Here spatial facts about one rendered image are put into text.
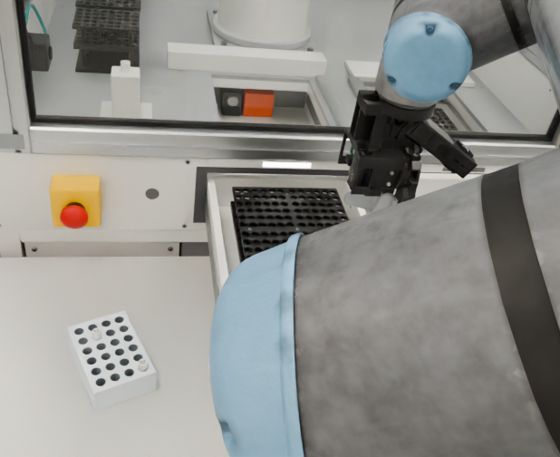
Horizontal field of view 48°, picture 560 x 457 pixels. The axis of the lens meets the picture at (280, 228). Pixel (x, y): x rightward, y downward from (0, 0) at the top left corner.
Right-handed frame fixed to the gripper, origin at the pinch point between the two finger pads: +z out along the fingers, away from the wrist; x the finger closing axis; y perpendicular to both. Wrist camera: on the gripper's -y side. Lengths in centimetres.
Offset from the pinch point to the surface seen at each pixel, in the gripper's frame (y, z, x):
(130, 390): 33.2, 19.5, 9.0
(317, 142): 4.4, -0.5, -22.1
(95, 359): 37.7, 18.0, 4.9
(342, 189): -2.5, 10.2, -24.4
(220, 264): 21.0, 8.1, -2.9
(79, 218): 40.9, 9.5, -15.0
